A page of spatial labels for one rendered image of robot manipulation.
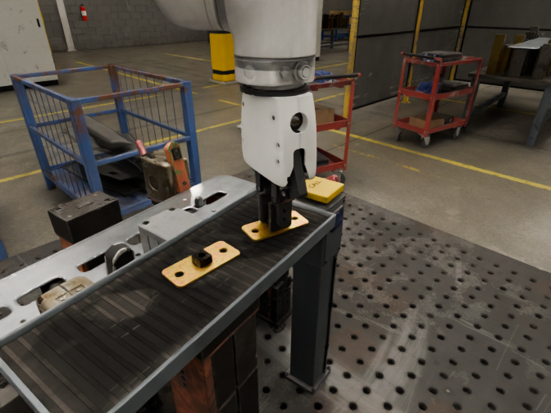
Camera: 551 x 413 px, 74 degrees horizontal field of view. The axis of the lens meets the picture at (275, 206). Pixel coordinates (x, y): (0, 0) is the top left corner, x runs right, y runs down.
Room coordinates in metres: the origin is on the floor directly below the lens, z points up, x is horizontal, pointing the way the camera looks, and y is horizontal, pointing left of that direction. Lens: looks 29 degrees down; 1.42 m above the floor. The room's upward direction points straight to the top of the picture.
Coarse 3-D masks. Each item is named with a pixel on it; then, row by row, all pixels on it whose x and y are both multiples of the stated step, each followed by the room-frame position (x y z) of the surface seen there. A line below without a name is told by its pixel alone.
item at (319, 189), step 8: (312, 184) 0.54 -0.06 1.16; (320, 184) 0.54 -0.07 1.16; (328, 184) 0.54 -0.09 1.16; (336, 184) 0.54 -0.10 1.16; (312, 192) 0.51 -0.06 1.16; (320, 192) 0.51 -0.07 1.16; (328, 192) 0.51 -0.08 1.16; (336, 192) 0.52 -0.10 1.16; (320, 200) 0.50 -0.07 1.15; (328, 200) 0.49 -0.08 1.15
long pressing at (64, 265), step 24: (192, 192) 0.83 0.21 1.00; (216, 192) 0.83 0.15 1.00; (240, 192) 0.83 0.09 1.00; (144, 216) 0.71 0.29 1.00; (96, 240) 0.61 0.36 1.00; (120, 240) 0.61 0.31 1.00; (48, 264) 0.54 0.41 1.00; (72, 264) 0.54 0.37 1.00; (0, 288) 0.47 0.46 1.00; (24, 288) 0.47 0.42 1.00; (24, 312) 0.42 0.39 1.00; (0, 336) 0.37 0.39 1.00
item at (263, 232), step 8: (296, 216) 0.43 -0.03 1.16; (248, 224) 0.41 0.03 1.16; (256, 224) 0.41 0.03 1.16; (264, 224) 0.41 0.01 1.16; (296, 224) 0.41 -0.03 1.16; (304, 224) 0.41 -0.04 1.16; (248, 232) 0.39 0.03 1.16; (264, 232) 0.39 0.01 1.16; (272, 232) 0.39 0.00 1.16; (280, 232) 0.39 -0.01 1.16; (256, 240) 0.37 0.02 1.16
